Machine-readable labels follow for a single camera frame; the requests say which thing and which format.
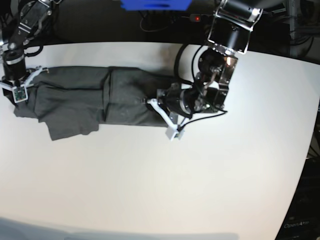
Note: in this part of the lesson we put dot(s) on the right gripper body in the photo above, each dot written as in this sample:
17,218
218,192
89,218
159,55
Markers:
20,75

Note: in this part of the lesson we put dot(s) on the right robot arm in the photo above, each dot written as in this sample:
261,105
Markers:
34,17

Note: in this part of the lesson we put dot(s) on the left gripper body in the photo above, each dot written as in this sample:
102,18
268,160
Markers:
176,102

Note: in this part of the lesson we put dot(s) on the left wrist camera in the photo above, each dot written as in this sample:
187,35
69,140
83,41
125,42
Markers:
173,134

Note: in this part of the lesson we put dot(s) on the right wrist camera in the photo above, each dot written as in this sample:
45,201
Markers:
20,94

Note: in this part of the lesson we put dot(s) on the dark grey T-shirt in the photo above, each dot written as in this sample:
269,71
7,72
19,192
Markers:
76,100

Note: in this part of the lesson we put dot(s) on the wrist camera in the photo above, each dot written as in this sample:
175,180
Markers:
20,94
173,134

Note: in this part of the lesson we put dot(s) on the blue plastic bin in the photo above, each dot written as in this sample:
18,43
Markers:
157,5

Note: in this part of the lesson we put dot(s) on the black OpenArm base box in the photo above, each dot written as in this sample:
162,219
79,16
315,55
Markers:
302,221

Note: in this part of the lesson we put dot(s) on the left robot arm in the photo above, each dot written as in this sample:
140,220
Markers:
233,22

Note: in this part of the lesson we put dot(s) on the black power strip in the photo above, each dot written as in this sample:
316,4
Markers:
200,18

